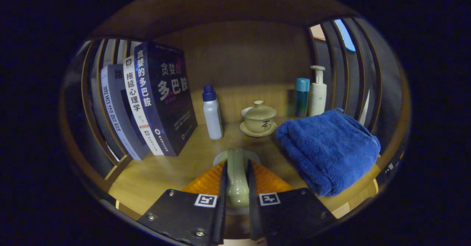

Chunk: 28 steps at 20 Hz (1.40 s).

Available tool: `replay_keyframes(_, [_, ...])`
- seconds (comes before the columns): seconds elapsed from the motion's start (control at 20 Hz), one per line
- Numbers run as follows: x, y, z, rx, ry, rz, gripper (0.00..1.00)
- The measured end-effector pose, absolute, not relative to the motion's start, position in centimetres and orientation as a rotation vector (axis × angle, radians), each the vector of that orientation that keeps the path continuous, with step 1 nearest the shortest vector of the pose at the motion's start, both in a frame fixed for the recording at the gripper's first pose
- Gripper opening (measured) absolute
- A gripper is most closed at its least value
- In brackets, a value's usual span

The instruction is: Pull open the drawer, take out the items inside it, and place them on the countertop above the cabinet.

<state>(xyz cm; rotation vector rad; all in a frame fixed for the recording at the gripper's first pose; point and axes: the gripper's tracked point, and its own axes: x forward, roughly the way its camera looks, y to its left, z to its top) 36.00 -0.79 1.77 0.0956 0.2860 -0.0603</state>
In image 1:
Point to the white spine book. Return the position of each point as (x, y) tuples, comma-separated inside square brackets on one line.
[(137, 102)]

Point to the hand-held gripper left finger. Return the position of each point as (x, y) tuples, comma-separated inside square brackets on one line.
[(184, 216)]

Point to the folded blue towel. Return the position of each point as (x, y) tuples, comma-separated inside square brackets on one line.
[(327, 150)]

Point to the wooden cabinet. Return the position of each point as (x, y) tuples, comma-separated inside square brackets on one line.
[(239, 54)]

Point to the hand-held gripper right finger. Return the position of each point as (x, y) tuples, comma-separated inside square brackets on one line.
[(290, 213)]

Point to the beige ceramic saucer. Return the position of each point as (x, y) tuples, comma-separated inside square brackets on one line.
[(250, 132)]

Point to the grey blue book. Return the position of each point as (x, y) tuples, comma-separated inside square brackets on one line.
[(117, 106)]

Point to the white bottle with blue cap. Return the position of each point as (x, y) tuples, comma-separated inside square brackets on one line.
[(212, 117)]

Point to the white pump bottle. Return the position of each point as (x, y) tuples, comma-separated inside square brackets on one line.
[(317, 98)]

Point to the lidded beige tea cup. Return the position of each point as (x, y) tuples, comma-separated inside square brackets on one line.
[(258, 119)]

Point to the dark navy book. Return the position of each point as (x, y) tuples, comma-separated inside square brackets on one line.
[(169, 98)]

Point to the teal bottle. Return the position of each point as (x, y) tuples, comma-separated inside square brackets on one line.
[(301, 98)]

